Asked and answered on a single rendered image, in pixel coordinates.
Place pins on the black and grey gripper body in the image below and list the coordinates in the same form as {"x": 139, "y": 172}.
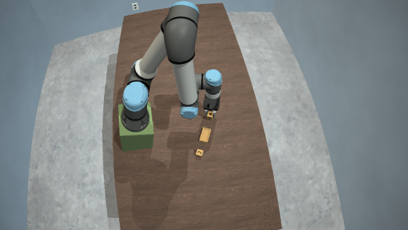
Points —
{"x": 211, "y": 102}

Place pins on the tan wooden cube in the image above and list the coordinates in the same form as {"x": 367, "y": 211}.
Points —
{"x": 199, "y": 153}
{"x": 210, "y": 115}

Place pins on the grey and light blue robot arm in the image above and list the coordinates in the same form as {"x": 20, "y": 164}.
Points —
{"x": 177, "y": 42}

